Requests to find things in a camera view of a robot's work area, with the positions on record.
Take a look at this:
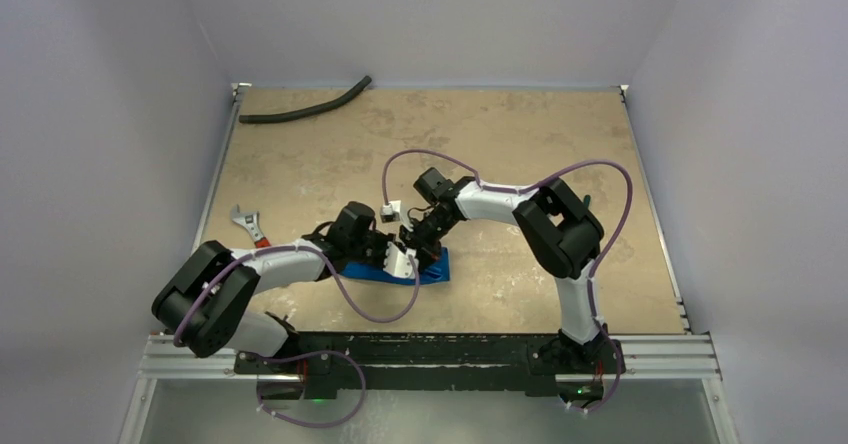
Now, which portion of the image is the black foam hose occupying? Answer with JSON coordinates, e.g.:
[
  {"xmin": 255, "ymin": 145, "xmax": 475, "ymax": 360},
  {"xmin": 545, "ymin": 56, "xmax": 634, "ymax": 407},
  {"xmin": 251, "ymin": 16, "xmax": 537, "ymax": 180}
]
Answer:
[{"xmin": 238, "ymin": 75, "xmax": 374, "ymax": 126}]

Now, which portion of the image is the blue cloth napkin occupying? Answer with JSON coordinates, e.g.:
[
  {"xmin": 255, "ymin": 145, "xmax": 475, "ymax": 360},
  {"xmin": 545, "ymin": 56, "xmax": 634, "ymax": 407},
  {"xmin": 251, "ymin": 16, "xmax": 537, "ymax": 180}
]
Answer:
[{"xmin": 340, "ymin": 247, "xmax": 451, "ymax": 286}]

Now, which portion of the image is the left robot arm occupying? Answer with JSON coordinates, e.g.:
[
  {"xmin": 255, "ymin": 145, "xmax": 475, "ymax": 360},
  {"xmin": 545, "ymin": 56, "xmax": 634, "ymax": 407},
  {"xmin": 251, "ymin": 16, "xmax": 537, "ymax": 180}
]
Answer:
[{"xmin": 151, "ymin": 201, "xmax": 400, "ymax": 373}]

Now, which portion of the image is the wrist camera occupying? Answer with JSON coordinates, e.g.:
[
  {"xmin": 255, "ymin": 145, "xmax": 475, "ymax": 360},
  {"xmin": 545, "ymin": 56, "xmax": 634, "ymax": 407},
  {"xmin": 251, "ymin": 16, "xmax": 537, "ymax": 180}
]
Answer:
[
  {"xmin": 380, "ymin": 200, "xmax": 406, "ymax": 223},
  {"xmin": 383, "ymin": 242, "xmax": 418, "ymax": 279}
]

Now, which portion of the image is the aluminium frame rail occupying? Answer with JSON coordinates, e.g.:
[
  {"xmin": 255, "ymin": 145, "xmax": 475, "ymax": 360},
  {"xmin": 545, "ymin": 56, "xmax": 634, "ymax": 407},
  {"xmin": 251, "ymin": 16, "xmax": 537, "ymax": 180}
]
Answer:
[{"xmin": 138, "ymin": 332, "xmax": 721, "ymax": 382}]

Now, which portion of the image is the red handled wrench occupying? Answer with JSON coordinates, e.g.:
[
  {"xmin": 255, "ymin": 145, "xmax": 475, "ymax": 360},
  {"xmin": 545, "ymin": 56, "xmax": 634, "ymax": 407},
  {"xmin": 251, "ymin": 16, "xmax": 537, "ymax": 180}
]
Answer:
[{"xmin": 230, "ymin": 204, "xmax": 271, "ymax": 248}]

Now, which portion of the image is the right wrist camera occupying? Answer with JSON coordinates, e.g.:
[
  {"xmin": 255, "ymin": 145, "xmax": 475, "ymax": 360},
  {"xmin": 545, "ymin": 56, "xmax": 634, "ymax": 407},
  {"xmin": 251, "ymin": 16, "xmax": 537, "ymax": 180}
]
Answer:
[{"xmin": 380, "ymin": 200, "xmax": 406, "ymax": 223}]

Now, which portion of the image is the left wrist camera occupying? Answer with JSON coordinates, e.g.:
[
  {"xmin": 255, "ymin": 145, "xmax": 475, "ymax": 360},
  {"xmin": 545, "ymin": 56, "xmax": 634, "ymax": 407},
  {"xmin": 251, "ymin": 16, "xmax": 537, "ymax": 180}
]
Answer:
[{"xmin": 383, "ymin": 242, "xmax": 418, "ymax": 279}]

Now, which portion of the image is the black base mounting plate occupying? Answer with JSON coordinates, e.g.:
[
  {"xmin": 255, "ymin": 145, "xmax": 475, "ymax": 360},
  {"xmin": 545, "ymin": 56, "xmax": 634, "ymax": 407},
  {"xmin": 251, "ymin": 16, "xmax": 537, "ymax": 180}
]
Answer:
[{"xmin": 235, "ymin": 331, "xmax": 626, "ymax": 401}]

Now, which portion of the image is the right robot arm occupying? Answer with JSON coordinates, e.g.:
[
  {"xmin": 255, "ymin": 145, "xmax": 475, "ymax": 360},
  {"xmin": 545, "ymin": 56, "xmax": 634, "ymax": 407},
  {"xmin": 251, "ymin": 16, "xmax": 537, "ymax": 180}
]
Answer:
[{"xmin": 399, "ymin": 168, "xmax": 604, "ymax": 371}]

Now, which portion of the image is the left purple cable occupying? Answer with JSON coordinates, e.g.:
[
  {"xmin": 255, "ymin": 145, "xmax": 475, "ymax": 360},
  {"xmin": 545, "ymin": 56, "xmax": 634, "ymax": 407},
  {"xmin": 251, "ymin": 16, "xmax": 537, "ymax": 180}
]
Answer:
[{"xmin": 172, "ymin": 245, "xmax": 422, "ymax": 429}]

